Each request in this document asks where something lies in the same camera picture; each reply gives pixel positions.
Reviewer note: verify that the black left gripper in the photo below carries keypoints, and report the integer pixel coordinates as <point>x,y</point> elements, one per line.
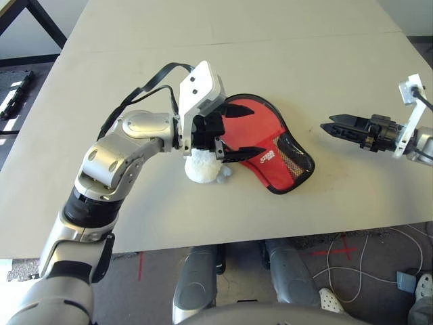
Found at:
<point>206,130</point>

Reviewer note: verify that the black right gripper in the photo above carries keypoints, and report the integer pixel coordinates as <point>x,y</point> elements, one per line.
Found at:
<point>382,133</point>

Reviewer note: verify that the white fluffy pom-pom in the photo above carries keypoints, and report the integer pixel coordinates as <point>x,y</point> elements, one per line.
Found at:
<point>201,167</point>

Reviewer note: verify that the red black paddle case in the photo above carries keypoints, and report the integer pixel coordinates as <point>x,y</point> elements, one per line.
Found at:
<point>270,176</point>

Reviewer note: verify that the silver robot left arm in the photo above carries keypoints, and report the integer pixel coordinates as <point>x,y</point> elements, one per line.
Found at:
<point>111,159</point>

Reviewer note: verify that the black robot right foot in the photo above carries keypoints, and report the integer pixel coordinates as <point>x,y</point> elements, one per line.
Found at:
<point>265,255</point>

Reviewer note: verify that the black robot foot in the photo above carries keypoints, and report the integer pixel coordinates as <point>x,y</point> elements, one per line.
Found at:
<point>265,255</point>
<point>221,259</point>

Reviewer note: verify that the black robot left foot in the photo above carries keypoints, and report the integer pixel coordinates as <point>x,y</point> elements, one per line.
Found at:
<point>221,259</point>

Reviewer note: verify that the grey robot left leg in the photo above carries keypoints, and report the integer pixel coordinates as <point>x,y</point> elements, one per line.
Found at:
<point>196,287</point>

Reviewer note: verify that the red tape line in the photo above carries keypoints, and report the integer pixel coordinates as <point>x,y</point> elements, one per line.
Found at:
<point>140,267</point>

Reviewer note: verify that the grey foot pedal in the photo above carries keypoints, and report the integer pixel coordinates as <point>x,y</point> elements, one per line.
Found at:
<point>406,281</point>

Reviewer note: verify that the grey robot torso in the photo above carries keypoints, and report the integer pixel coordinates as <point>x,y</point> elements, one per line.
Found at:
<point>270,316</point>

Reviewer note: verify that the grey trouser leg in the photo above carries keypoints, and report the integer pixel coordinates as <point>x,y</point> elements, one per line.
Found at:
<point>421,311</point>

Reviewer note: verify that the black long floor device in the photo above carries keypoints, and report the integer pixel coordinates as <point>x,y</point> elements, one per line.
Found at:
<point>20,91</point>

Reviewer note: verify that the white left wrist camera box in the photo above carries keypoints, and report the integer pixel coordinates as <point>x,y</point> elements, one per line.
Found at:
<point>199,88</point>

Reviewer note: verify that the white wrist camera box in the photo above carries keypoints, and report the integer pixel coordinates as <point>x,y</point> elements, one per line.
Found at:
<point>199,88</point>
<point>411,89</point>

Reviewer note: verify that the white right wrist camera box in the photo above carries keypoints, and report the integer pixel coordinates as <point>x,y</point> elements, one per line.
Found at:
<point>411,89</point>

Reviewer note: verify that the black metal table frame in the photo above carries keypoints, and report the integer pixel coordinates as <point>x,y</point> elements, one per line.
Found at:
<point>50,25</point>

